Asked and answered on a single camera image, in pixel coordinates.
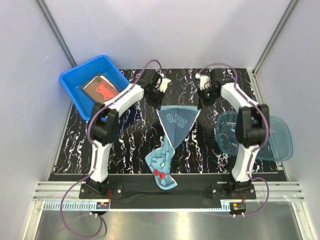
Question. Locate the translucent teal plastic basket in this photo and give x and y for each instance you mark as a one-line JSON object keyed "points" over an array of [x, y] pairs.
{"points": [[278, 149]]}

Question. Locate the left aluminium frame post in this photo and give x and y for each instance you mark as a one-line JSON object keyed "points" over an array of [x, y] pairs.
{"points": [[56, 31]]}

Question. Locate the right small connector board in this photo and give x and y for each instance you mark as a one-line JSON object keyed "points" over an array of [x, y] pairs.
{"points": [[238, 206]]}

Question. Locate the blue plastic bin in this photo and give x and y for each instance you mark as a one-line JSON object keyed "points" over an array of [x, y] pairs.
{"points": [[82, 74]]}

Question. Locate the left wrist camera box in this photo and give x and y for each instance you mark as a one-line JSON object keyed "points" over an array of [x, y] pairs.
{"points": [[164, 82]]}

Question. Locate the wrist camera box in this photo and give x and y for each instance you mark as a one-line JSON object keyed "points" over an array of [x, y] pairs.
{"points": [[204, 81], [164, 82]]}

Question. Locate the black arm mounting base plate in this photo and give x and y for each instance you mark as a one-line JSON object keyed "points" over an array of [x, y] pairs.
{"points": [[208, 186]]}

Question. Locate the blue striped towel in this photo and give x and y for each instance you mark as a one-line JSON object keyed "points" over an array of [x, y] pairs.
{"points": [[176, 121]]}

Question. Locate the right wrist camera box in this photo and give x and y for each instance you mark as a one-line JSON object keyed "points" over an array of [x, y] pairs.
{"points": [[204, 81]]}

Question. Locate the dark grey-blue towel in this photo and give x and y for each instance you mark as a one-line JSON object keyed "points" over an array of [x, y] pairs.
{"points": [[81, 88]]}

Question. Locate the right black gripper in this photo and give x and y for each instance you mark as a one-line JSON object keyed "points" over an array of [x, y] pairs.
{"points": [[202, 101]]}

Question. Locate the aluminium frame post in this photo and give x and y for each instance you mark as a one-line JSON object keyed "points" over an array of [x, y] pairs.
{"points": [[276, 34], [56, 31]]}

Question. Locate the brown towel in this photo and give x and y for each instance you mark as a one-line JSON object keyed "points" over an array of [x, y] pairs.
{"points": [[100, 89]]}

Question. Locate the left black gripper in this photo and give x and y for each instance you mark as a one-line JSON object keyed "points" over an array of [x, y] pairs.
{"points": [[156, 104]]}

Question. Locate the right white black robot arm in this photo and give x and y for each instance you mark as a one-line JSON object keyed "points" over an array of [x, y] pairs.
{"points": [[251, 129]]}

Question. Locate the aluminium front rail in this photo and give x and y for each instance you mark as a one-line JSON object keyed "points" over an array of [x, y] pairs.
{"points": [[55, 198]]}

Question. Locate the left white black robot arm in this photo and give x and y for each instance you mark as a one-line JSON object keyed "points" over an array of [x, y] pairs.
{"points": [[104, 126]]}

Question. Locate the left small connector board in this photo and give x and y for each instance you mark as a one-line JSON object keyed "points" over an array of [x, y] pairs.
{"points": [[103, 205]]}

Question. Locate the small connector board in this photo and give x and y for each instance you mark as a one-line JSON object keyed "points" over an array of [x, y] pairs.
{"points": [[238, 206], [103, 205]]}

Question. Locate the right aluminium frame post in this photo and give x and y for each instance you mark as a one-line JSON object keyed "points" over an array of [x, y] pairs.
{"points": [[276, 34]]}

